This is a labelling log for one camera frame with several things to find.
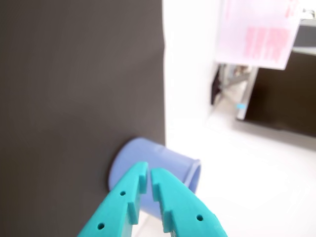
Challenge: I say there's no black background object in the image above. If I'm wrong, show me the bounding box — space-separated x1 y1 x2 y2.
210 66 223 106

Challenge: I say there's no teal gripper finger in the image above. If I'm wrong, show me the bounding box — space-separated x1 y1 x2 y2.
77 161 149 237
150 168 229 237

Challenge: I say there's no dark grey textured mat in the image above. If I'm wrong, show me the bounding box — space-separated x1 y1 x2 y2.
0 0 167 237

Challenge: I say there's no white sheet with pink print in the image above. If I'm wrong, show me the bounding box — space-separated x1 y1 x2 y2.
214 0 301 71

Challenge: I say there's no light blue plastic pot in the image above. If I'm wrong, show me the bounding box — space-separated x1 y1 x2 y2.
108 137 202 221

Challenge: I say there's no black cabinet with metal frame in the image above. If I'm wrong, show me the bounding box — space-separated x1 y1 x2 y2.
236 50 316 152

